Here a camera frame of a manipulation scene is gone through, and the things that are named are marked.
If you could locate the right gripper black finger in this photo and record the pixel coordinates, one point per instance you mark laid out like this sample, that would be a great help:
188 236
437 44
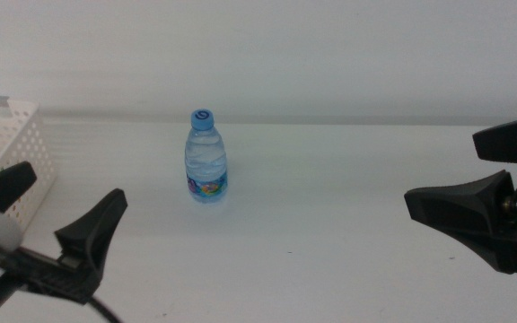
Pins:
510 141
460 206

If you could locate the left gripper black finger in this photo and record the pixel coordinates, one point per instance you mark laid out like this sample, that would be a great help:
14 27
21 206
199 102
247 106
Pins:
2 188
94 229

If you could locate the clear water bottle blue cap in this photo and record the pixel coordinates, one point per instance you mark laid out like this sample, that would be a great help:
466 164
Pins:
205 161

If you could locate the white perforated plastic basket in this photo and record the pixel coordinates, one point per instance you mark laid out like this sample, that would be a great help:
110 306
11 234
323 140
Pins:
25 134

